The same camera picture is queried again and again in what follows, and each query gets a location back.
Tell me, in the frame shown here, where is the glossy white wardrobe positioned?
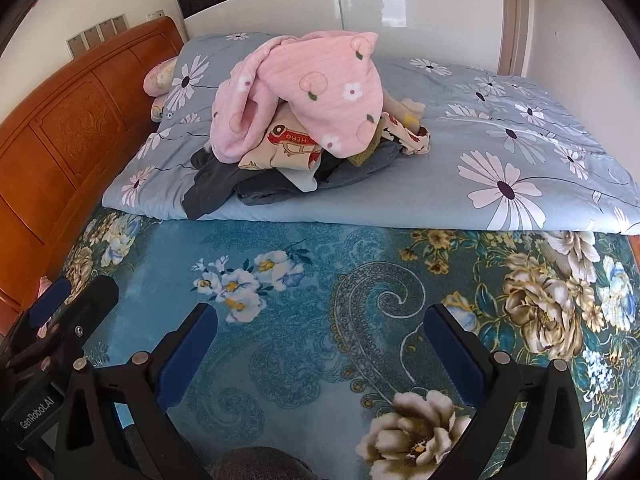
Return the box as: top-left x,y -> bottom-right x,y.
175,0 -> 506,68

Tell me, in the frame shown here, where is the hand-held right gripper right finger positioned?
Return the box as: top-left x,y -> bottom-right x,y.
423,303 -> 588,480

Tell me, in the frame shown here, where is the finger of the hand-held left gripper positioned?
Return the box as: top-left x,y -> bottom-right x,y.
9,277 -> 72,361
42,275 -> 120,363

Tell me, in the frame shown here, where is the cream cartoon print garment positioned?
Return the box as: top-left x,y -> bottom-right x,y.
237,107 -> 326,193

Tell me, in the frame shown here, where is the pink floral pillow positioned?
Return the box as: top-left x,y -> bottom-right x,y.
142,56 -> 181,121

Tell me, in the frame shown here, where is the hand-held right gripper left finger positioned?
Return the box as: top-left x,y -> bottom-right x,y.
54,303 -> 219,480

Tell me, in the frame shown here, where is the blue-grey garment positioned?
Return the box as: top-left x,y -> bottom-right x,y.
235,140 -> 401,206

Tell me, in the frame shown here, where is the person's grey trouser leg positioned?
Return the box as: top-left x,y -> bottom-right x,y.
210,446 -> 318,480

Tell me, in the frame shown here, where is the carved wooden headboard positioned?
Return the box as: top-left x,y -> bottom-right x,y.
0,16 -> 186,341

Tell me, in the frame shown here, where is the grey wall switch panel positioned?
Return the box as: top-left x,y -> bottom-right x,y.
65,14 -> 132,55

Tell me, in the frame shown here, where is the teal floral blanket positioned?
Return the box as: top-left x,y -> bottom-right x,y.
50,207 -> 640,480

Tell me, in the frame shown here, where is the olive yellow garment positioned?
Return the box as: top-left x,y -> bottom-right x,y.
347,132 -> 387,167

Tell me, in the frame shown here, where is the light blue daisy quilt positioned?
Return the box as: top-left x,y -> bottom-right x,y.
101,32 -> 640,236

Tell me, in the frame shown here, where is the beige door frame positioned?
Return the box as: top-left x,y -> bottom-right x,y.
497,0 -> 532,77

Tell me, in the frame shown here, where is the pink fleece garment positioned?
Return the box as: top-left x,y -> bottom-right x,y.
210,31 -> 385,163

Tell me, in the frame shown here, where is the dark grey garment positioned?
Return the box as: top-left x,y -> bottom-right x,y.
182,147 -> 242,221

